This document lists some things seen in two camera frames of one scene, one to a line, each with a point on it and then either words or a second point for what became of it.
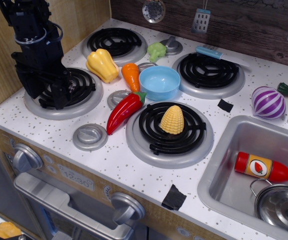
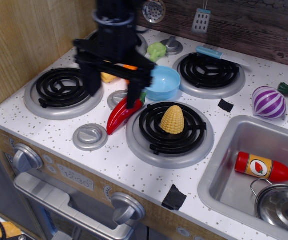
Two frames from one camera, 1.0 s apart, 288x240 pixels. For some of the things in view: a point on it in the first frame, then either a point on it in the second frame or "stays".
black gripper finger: (34, 85) to (92, 78)
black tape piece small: (225, 105) stays
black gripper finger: (61, 92) to (135, 87)
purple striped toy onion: (267, 102) stays
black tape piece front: (174, 199) stays
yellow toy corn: (172, 121) stays
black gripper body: (39, 51) to (116, 48)
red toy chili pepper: (123, 109) stays
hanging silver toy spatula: (201, 21) stays
